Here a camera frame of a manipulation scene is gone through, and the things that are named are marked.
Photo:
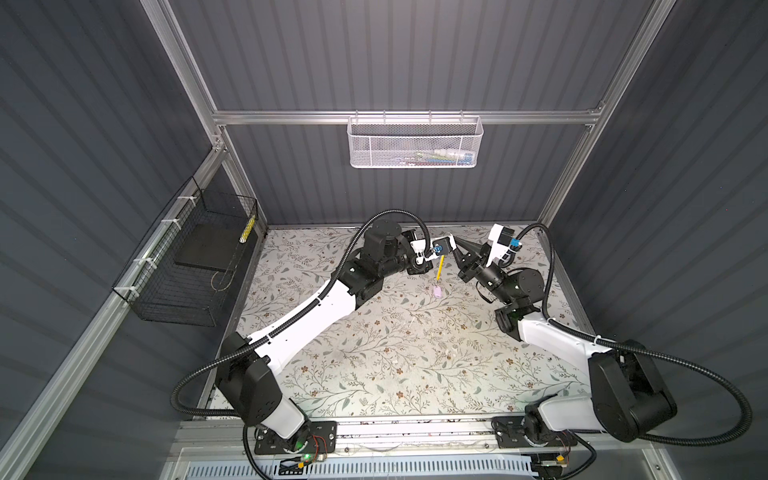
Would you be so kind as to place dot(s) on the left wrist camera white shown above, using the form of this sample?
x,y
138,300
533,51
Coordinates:
x,y
437,248

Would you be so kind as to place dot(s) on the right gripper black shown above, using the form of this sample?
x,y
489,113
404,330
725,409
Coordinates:
x,y
468,266

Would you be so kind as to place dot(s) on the aluminium frame crossbar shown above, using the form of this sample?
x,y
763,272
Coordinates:
x,y
517,117

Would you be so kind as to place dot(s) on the black wire basket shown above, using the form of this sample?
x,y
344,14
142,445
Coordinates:
x,y
158,290

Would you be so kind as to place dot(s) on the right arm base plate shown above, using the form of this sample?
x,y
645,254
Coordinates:
x,y
510,432

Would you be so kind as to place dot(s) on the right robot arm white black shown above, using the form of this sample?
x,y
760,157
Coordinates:
x,y
627,396

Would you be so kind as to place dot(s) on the white slotted cable duct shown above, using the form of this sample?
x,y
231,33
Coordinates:
x,y
475,466

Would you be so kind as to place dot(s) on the items inside white basket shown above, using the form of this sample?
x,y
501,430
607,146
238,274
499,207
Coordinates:
x,y
437,158

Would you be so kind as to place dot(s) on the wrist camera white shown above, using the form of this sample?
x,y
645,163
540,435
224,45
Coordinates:
x,y
437,248
504,246

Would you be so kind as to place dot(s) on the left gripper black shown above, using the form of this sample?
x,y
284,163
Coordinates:
x,y
415,268

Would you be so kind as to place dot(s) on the black pad in basket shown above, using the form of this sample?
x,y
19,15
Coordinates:
x,y
210,247

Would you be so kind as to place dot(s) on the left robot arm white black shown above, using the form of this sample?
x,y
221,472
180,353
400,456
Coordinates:
x,y
379,249

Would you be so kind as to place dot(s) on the white wire mesh basket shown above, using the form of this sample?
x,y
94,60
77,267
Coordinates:
x,y
373,145

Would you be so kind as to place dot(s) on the aluminium mounting rail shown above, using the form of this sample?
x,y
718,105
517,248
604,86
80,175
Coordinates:
x,y
363,436

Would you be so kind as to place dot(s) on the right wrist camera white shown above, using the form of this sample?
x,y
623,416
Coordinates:
x,y
504,246

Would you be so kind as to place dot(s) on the yellow marker in basket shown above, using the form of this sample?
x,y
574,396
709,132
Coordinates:
x,y
247,230

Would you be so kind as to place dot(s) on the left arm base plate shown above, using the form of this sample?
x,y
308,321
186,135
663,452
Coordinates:
x,y
314,437

